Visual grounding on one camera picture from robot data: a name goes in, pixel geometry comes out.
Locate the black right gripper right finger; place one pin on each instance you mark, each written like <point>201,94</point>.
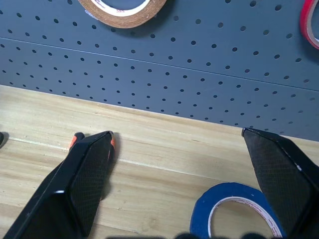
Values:
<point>281,174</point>

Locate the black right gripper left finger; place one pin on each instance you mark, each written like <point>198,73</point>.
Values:
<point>74,189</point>

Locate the grey pegboard panel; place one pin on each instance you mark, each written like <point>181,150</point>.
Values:
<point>174,67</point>

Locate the blue tape roll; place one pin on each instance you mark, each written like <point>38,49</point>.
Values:
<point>224,194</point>

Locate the red tape roll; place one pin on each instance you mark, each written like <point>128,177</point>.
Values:
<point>307,25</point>

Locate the brown tape roll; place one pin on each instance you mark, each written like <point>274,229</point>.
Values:
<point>124,17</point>

